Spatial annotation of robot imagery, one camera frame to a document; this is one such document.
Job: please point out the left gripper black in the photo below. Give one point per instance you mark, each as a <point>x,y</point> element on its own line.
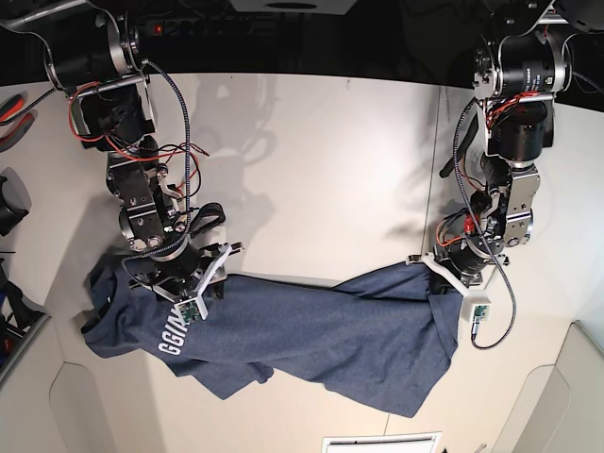
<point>467,257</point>

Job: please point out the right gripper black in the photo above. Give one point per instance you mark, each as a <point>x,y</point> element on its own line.
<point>179,276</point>

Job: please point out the blue grey t-shirt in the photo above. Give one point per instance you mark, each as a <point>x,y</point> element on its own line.
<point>383,339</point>

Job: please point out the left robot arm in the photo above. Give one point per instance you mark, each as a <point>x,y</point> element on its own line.
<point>521,64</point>

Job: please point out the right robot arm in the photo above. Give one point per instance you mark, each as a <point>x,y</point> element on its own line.
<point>91,54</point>

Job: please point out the black round object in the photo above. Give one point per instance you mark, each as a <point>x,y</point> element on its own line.
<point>15,200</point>

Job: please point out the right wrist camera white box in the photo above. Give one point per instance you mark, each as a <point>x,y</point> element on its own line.
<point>191,310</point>

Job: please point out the white power strip red switch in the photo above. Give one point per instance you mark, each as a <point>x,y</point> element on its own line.
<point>181,26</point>

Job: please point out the red handled pliers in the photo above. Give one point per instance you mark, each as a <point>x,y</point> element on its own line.
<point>17,119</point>

